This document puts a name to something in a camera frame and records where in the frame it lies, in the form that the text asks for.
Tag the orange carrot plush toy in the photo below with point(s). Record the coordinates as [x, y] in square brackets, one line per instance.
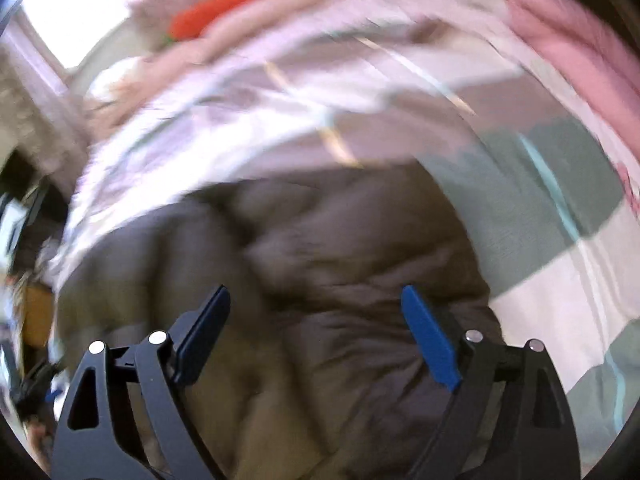
[210, 12]

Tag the dark olive hooded puffer jacket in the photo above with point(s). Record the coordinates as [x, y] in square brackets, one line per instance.
[325, 260]

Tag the beige floral lace curtain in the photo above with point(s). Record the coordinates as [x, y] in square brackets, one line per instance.
[35, 100]

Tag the bright window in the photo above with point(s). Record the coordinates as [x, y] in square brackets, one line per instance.
[90, 5]

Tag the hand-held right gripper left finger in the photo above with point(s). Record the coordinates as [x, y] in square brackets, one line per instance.
[202, 337]

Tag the pink pillow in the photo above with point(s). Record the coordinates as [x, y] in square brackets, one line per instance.
[280, 15]

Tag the bed with patterned sheet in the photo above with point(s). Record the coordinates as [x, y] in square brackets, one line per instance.
[375, 110]

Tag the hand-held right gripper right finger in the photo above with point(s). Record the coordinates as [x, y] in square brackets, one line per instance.
[430, 340]

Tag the folded pink quilt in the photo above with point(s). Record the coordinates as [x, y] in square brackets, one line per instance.
[565, 40]

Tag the wooden cabinet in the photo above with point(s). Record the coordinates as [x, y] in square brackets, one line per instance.
[37, 315]

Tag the white floral pillow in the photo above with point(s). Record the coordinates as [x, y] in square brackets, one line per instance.
[115, 82]

